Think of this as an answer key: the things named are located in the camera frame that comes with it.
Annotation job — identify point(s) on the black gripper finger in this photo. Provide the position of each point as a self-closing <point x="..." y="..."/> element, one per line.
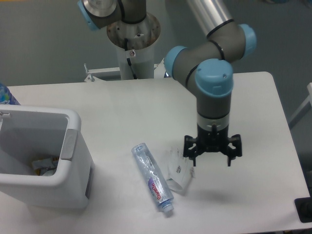
<point x="232" y="148"/>
<point x="192" y="148"/>

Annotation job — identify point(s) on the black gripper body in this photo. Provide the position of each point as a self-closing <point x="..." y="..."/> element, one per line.
<point x="212" y="141"/>

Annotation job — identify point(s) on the white plastic wrapper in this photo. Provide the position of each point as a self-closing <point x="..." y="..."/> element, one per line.
<point x="180" y="170"/>

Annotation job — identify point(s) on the clear crushed plastic bottle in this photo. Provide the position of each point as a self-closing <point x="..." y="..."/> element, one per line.
<point x="153" y="177"/>

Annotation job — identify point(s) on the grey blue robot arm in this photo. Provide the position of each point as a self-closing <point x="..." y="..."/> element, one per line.
<point x="205" y="71"/>

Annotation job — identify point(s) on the trash inside can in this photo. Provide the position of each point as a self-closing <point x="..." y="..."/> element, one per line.
<point x="45" y="167"/>

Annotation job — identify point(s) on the white plastic trash can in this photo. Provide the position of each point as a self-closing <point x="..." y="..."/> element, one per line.
<point x="30" y="133"/>

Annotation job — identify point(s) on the black table clamp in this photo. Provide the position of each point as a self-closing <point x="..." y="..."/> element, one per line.
<point x="304" y="209"/>

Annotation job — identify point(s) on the blue patterned bottle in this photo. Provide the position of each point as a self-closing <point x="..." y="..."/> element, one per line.
<point x="6" y="96"/>

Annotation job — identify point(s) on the white frame at right edge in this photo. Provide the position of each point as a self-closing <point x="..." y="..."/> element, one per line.
<point x="303" y="108"/>

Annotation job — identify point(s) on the white right base bracket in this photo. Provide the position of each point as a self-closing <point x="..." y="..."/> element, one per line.
<point x="160" y="71"/>

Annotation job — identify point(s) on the white base bracket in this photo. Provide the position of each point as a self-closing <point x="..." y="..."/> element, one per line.
<point x="160" y="71"/>
<point x="105" y="74"/>

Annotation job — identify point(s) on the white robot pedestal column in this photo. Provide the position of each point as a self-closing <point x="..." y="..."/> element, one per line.
<point x="135" y="46"/>

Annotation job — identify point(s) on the white left base bracket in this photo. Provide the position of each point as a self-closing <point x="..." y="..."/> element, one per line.
<point x="105" y="74"/>

